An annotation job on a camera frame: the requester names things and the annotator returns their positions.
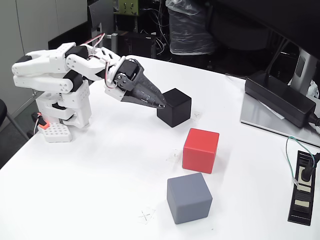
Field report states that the black power adapter brick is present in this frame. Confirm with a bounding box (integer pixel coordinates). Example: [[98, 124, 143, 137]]
[[244, 70, 317, 129]]

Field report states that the black box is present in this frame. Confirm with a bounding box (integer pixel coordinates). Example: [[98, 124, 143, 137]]
[[117, 31, 157, 59]]

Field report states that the black power plug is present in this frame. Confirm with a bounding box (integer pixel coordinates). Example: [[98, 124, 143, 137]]
[[299, 152, 320, 182]]

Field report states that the black office chair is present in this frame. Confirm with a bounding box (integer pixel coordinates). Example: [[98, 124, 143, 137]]
[[0, 98, 31, 142]]

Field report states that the silver monitor stand base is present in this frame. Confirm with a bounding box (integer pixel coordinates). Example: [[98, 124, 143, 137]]
[[239, 92, 320, 147]]

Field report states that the crumpled white plastic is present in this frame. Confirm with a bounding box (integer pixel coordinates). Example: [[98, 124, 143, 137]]
[[307, 79, 320, 99]]

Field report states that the grey computer case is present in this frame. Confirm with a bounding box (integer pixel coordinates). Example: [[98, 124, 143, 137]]
[[87, 0, 116, 36]]

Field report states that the orange cable connector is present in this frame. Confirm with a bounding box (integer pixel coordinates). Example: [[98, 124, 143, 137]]
[[31, 112, 50, 130]]

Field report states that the black power strip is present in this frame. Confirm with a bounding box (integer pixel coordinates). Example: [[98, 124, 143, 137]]
[[287, 149, 317, 227]]

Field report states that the red cube block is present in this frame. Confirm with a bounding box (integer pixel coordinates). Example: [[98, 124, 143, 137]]
[[182, 127, 220, 175]]

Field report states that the green wire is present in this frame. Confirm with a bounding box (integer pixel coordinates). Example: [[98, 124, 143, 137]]
[[284, 136, 315, 186]]

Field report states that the black cube block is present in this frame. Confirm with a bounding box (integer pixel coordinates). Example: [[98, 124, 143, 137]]
[[156, 87, 193, 128]]

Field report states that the green board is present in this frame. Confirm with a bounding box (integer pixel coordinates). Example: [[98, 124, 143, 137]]
[[117, 0, 139, 16]]

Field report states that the silver monitor stand neck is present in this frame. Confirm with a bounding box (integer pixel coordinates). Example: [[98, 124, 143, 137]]
[[289, 47, 320, 93]]

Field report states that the grey cube block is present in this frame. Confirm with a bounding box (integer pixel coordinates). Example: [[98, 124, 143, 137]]
[[166, 172, 214, 225]]

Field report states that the black monitor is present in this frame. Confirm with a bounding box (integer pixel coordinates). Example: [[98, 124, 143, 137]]
[[214, 0, 320, 61]]

